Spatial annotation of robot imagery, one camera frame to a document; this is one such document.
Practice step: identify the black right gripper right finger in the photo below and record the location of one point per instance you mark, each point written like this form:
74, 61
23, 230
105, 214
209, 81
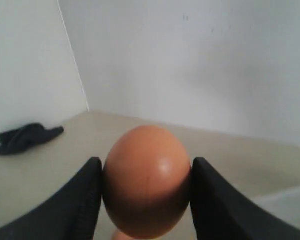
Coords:
220, 212

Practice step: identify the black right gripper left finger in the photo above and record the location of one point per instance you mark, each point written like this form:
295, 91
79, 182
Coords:
70, 214

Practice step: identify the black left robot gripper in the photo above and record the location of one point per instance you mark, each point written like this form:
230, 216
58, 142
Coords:
20, 140

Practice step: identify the brown egg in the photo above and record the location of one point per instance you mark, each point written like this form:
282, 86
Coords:
146, 182
119, 235

